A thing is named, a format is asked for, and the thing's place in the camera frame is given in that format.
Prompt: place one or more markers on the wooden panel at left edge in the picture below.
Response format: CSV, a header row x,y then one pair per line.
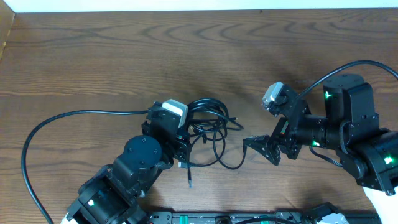
x,y
6,21

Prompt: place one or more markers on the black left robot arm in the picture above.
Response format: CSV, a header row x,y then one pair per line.
x,y
111,195

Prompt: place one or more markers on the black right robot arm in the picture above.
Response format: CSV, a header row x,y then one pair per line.
x,y
350,127

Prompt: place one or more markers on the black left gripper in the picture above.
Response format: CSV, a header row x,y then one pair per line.
x,y
182,144

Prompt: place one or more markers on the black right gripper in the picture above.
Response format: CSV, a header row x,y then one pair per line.
x,y
280,140

